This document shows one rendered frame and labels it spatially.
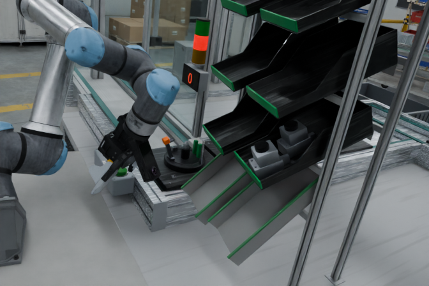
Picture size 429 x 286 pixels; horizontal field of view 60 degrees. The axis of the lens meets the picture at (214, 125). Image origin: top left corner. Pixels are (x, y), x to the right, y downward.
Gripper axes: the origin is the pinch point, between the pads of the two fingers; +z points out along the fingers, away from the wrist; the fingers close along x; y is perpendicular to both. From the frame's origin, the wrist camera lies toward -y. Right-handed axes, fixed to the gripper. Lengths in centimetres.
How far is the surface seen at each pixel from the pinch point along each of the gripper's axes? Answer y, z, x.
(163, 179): -6.5, 2.1, -17.4
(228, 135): -15.0, -28.0, -12.1
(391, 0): 2, -69, -1165
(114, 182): 3.4, 9.1, -9.4
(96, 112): 40, 25, -46
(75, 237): -0.9, 17.8, 6.6
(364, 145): -54, -23, -94
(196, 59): 15, -22, -48
